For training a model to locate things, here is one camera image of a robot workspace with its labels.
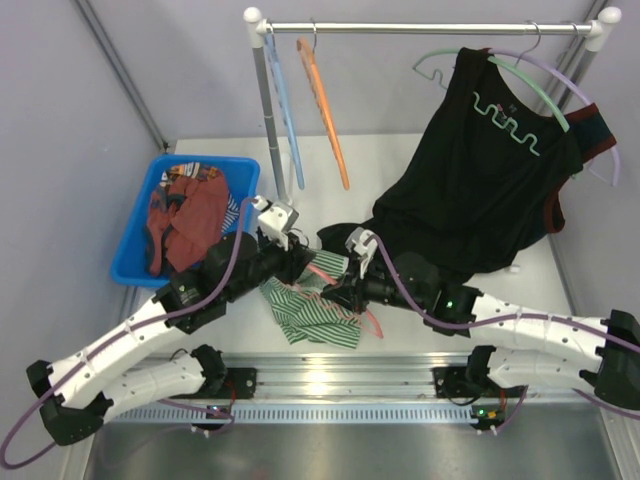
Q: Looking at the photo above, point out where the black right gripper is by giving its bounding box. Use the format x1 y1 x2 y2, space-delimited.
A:
322 255 428 315

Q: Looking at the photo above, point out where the pink plastic hanger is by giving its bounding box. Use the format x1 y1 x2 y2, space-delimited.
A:
305 264 384 340

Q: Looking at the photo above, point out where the green white striped tank top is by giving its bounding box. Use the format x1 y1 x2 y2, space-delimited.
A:
259 269 361 349

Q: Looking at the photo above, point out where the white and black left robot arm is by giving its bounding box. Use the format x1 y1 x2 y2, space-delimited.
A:
27 232 315 446

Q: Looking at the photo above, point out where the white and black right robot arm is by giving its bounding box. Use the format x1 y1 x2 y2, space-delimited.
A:
322 254 639 411

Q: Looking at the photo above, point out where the black tank top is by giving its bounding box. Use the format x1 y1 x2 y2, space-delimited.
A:
316 46 585 294

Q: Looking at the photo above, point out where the orange plastic hanger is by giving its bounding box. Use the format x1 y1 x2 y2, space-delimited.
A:
296 19 351 190

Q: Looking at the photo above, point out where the light blue plastic hanger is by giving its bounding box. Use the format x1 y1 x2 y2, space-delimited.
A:
264 33 306 190

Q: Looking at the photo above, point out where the mint green plastic hanger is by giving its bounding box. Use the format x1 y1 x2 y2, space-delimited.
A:
418 48 583 181

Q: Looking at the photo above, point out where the dark teal maroon-trimmed tank top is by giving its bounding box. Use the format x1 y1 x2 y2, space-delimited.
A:
542 103 617 234

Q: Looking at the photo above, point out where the lilac plastic hanger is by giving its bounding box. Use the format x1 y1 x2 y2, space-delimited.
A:
487 22 621 187

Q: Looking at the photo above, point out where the rust red garment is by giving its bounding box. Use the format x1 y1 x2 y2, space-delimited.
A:
144 173 229 277

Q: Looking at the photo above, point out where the patterned orange blue garment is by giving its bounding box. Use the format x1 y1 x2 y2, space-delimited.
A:
162 162 221 183

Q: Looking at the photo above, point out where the blue plastic bin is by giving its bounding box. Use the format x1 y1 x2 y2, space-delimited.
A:
110 154 261 290

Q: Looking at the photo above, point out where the white metal clothes rack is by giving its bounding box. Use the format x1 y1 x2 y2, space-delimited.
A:
243 2 622 202

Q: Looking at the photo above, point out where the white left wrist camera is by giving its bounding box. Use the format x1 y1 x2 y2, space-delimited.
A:
253 195 299 251

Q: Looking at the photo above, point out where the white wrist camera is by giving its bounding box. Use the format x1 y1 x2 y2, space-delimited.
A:
253 195 299 251
345 227 378 279

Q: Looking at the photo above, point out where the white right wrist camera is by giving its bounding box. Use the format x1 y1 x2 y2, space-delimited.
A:
345 227 378 279

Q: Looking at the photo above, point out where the aluminium mounting rail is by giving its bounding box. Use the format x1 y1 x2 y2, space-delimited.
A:
79 319 616 426

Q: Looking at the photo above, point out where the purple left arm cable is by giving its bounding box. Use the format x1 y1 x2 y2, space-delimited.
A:
0 195 263 470

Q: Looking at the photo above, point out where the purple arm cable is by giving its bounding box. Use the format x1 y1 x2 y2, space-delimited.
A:
369 234 640 480
0 195 263 470

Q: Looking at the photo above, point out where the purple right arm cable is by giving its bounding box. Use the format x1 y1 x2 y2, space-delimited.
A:
369 234 640 480

